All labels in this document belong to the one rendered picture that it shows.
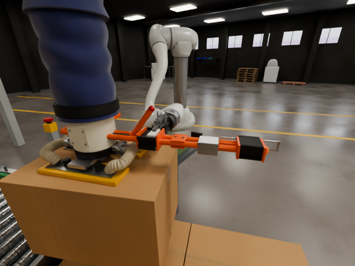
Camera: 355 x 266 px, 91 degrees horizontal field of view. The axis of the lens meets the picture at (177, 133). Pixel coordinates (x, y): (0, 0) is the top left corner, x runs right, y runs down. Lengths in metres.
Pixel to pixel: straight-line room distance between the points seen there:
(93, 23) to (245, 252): 1.19
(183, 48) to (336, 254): 2.01
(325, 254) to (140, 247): 1.66
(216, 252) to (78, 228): 0.68
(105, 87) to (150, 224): 0.49
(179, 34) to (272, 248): 1.34
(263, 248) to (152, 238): 0.68
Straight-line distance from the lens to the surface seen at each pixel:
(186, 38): 1.28
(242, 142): 0.60
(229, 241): 1.17
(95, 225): 0.77
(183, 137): 0.62
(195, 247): 1.12
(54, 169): 0.82
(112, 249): 0.85
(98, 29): 0.68
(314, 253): 2.07
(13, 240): 1.48
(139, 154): 0.79
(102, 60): 0.67
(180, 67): 1.30
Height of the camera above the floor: 1.47
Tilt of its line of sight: 23 degrees down
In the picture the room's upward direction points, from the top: straight up
